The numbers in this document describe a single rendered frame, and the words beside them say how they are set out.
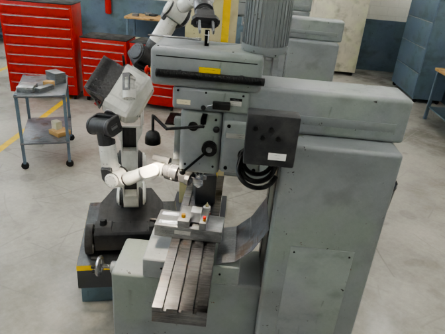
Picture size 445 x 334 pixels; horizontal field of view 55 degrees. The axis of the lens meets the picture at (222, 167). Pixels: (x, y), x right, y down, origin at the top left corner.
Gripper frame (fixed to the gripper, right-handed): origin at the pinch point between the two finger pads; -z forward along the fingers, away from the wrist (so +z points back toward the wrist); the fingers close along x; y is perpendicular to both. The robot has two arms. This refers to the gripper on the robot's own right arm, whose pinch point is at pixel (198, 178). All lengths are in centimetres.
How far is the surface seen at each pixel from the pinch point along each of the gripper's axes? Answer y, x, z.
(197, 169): -10.3, -9.6, -2.6
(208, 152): -21.0, -11.0, -8.4
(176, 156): -12.2, -5.3, 10.3
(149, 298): 67, -22, 14
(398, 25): 12, 972, -92
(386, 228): 122, 210, -115
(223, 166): -14.2, -7.8, -14.9
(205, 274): 31.3, -29.6, -19.0
